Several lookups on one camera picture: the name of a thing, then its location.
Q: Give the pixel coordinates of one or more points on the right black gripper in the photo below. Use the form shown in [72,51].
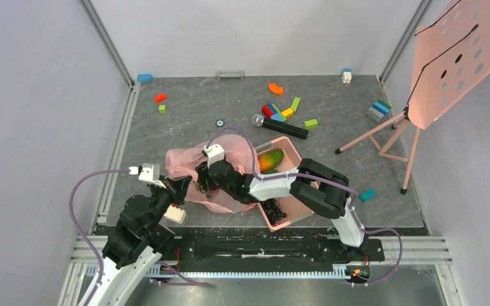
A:
[205,177]

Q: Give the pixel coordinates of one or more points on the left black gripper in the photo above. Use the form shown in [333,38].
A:
[176,187]

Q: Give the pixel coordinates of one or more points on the pink plastic bag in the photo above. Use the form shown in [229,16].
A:
[182,162]

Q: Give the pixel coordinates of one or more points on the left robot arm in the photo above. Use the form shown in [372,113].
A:
[136,243]

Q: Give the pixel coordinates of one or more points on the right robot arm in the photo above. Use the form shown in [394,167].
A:
[316,186]

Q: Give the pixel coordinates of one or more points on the green fake avocado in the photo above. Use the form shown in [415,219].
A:
[269,171]

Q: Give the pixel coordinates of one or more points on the orange green fake mango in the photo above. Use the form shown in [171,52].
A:
[270,160]

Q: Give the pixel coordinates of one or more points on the black fake grape bunch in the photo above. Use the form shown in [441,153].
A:
[273,211]

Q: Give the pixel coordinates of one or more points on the white toy brick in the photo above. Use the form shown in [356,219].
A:
[175,214]

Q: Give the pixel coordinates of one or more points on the black microphone silver head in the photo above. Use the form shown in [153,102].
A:
[288,129]

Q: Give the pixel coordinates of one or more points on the small green cube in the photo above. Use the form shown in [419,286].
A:
[162,108]

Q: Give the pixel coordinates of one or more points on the red curved block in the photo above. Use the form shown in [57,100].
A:
[160,97]

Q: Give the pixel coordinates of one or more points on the red blue green brick cluster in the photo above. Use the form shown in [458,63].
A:
[271,112]

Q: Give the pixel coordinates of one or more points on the pink plastic basket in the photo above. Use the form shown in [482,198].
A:
[293,210]

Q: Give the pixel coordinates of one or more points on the yellow block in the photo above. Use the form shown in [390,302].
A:
[289,112]

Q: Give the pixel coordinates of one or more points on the tall green block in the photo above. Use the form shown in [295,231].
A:
[295,104]

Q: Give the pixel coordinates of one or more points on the orange curved block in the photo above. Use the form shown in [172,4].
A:
[275,89]

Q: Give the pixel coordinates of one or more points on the blue brick at corner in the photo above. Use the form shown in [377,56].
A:
[144,78]

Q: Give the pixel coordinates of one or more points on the green block near microphone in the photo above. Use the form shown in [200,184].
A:
[310,124]

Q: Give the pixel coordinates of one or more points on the teal small block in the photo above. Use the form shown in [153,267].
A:
[367,195]

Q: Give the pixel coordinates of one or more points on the blue white brick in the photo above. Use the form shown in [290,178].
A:
[346,75]

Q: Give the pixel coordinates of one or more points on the grey blue green brick stack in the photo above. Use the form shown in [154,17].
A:
[378,110]

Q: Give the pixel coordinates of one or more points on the pink perforated music stand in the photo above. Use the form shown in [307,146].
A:
[452,56]

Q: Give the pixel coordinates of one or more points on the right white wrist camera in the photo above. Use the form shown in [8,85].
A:
[214,153]

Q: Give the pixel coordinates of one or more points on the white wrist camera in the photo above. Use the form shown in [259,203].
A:
[214,153]
[148,173]

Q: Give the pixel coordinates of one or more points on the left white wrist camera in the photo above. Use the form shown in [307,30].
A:
[148,173]

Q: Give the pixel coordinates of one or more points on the grey metal handle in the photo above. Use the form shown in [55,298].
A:
[230,74]

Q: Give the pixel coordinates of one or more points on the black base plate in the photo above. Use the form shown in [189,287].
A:
[260,250]

